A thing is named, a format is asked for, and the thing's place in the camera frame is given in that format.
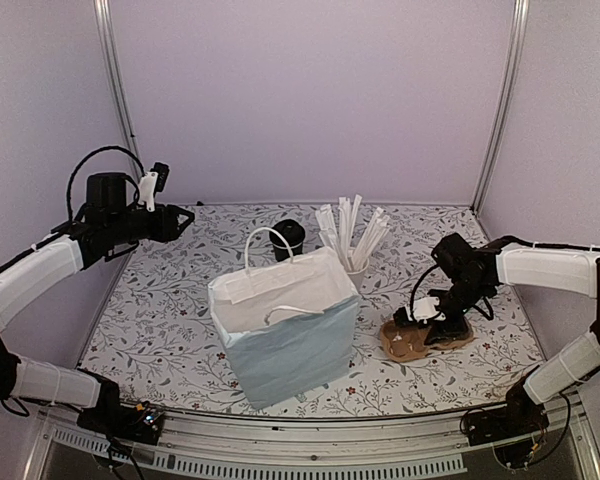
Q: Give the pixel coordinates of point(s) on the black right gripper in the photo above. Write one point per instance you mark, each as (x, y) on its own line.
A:
(446, 331)

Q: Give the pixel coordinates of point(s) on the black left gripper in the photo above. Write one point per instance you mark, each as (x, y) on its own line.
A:
(167, 228)

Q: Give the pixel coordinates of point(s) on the brown cardboard cup carrier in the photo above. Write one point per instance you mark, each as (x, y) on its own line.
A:
(407, 344)

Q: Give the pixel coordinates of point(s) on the black paper coffee cup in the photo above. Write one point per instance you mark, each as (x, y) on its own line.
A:
(286, 242)

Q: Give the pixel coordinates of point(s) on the light blue paper bag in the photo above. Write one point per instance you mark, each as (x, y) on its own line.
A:
(288, 327)

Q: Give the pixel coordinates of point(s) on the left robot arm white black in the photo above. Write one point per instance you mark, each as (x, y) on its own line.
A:
(117, 215)

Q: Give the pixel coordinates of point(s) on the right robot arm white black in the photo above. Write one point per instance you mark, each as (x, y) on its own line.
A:
(568, 277)

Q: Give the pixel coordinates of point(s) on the white paper cup holding straws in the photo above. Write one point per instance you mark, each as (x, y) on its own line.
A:
(357, 276)

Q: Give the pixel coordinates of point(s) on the bundle of white wrapped straws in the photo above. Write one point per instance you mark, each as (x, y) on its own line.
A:
(336, 231)

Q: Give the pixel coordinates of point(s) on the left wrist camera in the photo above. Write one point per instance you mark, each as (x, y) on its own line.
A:
(151, 183)

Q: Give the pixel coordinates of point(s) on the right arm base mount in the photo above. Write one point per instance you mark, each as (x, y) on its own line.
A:
(505, 425)

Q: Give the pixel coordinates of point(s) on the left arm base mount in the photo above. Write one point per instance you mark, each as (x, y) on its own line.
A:
(141, 423)

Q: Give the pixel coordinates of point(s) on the front aluminium rail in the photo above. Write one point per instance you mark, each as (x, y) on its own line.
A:
(213, 446)

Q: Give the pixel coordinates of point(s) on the left aluminium frame post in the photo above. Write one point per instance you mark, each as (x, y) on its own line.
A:
(105, 28)

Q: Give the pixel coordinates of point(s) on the aluminium frame post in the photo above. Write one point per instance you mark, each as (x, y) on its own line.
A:
(105, 28)
(511, 70)

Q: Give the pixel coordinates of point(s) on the right aluminium frame post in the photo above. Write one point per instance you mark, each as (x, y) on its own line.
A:
(511, 70)

